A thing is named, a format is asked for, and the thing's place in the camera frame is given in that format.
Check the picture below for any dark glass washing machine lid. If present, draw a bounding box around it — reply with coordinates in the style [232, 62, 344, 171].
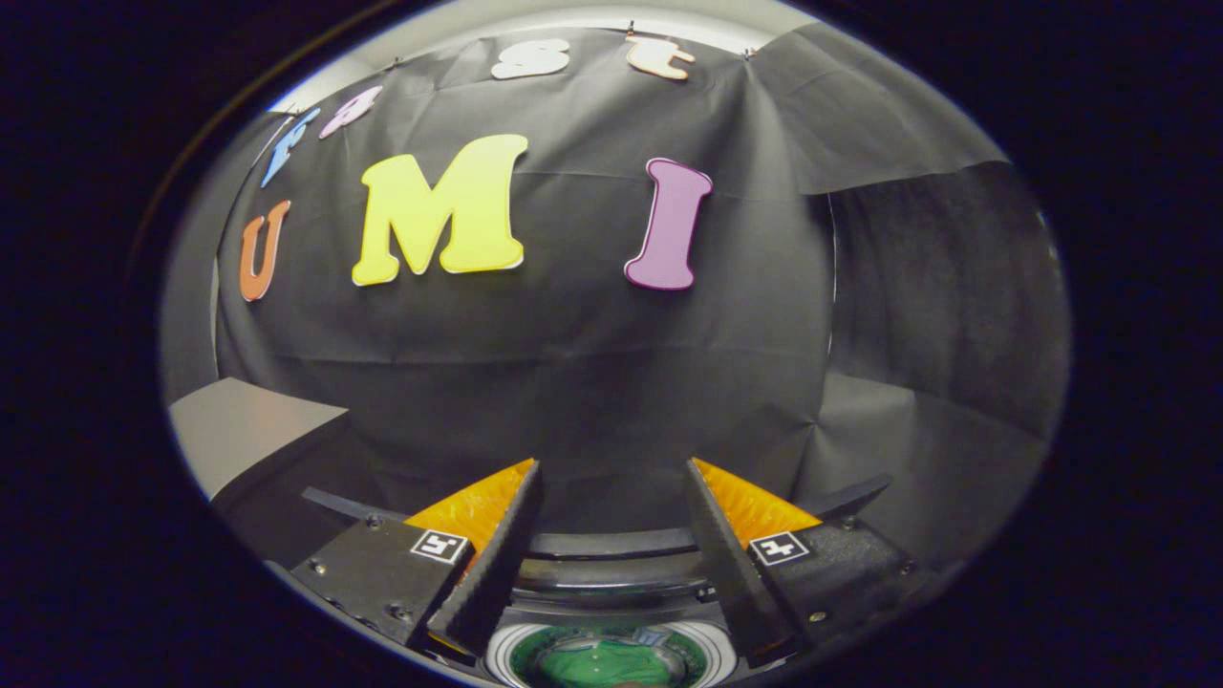
[301, 473, 895, 632]

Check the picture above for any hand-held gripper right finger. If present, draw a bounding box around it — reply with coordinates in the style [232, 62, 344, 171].
[683, 457, 933, 669]

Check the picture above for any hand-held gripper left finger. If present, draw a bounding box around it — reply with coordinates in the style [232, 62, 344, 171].
[290, 459, 544, 661]

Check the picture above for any green polo shirt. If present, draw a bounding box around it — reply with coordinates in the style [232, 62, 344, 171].
[511, 626, 710, 688]

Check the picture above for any grey beige cabinet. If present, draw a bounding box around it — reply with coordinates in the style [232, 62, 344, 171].
[167, 377, 412, 574]

